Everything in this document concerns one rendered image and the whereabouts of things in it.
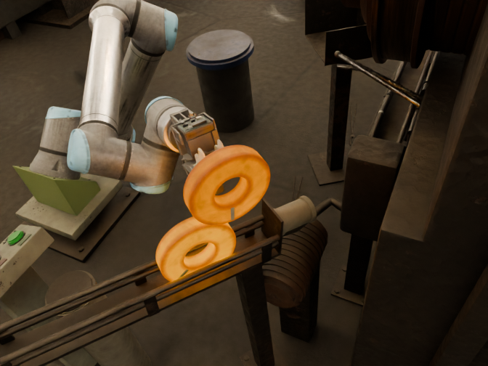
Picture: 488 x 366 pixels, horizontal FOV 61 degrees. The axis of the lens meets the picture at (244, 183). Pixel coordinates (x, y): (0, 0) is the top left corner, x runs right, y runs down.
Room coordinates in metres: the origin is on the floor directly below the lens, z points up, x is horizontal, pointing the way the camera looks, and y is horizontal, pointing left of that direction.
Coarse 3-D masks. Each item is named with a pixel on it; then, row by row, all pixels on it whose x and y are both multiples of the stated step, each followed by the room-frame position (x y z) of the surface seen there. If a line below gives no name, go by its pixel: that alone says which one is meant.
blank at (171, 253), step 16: (176, 224) 0.47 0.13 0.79; (192, 224) 0.46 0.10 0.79; (224, 224) 0.48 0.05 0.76; (160, 240) 0.46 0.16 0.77; (176, 240) 0.44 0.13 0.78; (192, 240) 0.45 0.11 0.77; (208, 240) 0.46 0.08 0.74; (224, 240) 0.47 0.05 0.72; (160, 256) 0.43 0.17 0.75; (176, 256) 0.43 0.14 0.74; (192, 256) 0.47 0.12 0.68; (208, 256) 0.46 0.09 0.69; (224, 256) 0.47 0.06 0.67; (176, 272) 0.43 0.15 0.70
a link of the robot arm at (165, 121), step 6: (174, 108) 0.72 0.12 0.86; (180, 108) 0.72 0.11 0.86; (168, 114) 0.70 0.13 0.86; (192, 114) 0.70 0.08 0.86; (162, 120) 0.70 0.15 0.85; (168, 120) 0.68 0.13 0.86; (180, 120) 0.68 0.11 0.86; (162, 126) 0.68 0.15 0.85; (168, 126) 0.68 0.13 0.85; (162, 132) 0.67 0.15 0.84; (162, 138) 0.67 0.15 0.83; (168, 144) 0.66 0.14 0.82; (174, 150) 0.66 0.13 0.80
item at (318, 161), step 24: (312, 0) 1.48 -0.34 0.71; (336, 0) 1.48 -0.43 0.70; (312, 24) 1.48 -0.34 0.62; (336, 24) 1.48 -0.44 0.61; (360, 24) 1.44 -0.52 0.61; (336, 48) 1.22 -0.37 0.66; (360, 48) 1.22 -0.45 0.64; (336, 72) 1.30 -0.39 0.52; (336, 96) 1.30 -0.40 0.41; (336, 120) 1.30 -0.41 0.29; (336, 144) 1.30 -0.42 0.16; (312, 168) 1.34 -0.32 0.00; (336, 168) 1.30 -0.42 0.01
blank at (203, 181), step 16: (208, 160) 0.48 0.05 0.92; (224, 160) 0.48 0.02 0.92; (240, 160) 0.48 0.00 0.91; (256, 160) 0.49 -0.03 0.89; (192, 176) 0.47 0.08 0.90; (208, 176) 0.46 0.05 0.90; (224, 176) 0.47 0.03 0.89; (240, 176) 0.48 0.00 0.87; (256, 176) 0.49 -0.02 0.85; (192, 192) 0.45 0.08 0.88; (208, 192) 0.46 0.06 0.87; (240, 192) 0.50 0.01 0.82; (256, 192) 0.49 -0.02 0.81; (192, 208) 0.45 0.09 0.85; (208, 208) 0.46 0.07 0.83; (224, 208) 0.47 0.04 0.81; (240, 208) 0.48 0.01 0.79; (208, 224) 0.46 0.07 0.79
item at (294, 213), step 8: (296, 200) 0.57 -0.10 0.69; (304, 200) 0.56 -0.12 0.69; (280, 208) 0.55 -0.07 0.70; (288, 208) 0.54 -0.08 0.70; (296, 208) 0.54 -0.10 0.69; (304, 208) 0.54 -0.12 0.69; (312, 208) 0.54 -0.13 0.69; (280, 216) 0.52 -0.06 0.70; (288, 216) 0.53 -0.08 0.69; (296, 216) 0.53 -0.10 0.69; (304, 216) 0.53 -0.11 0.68; (312, 216) 0.53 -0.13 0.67; (288, 224) 0.52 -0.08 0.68; (296, 224) 0.52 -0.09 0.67
